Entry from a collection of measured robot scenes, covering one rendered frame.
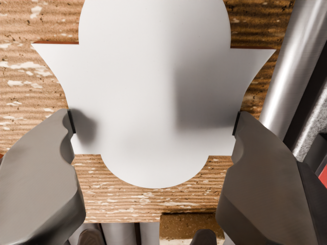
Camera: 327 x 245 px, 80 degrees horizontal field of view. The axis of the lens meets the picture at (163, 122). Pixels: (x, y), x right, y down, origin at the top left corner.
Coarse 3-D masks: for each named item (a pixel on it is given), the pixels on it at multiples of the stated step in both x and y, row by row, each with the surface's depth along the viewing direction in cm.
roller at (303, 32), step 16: (304, 0) 11; (320, 0) 11; (304, 16) 12; (320, 16) 12; (288, 32) 12; (304, 32) 12; (320, 32) 12; (288, 48) 13; (304, 48) 13; (320, 48) 13; (288, 64) 13; (304, 64) 13; (272, 80) 14; (288, 80) 14; (304, 80) 14; (272, 96) 15; (288, 96) 14; (272, 112) 15; (288, 112) 15; (272, 128) 16
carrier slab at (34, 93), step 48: (0, 0) 10; (48, 0) 10; (240, 0) 10; (288, 0) 10; (0, 48) 11; (0, 96) 12; (48, 96) 12; (0, 144) 14; (96, 192) 18; (144, 192) 18; (192, 192) 18
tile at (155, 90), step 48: (96, 0) 9; (144, 0) 9; (192, 0) 9; (48, 48) 10; (96, 48) 10; (144, 48) 10; (192, 48) 10; (240, 48) 10; (96, 96) 12; (144, 96) 12; (192, 96) 12; (240, 96) 12; (96, 144) 14; (144, 144) 14; (192, 144) 14
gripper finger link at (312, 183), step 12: (300, 168) 8; (312, 180) 7; (312, 192) 7; (324, 192) 7; (312, 204) 6; (324, 204) 6; (312, 216) 6; (324, 216) 6; (324, 228) 6; (324, 240) 5
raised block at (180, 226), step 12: (168, 216) 19; (180, 216) 19; (192, 216) 19; (204, 216) 19; (168, 228) 18; (180, 228) 18; (192, 228) 18; (204, 228) 18; (216, 228) 18; (168, 240) 17; (180, 240) 17
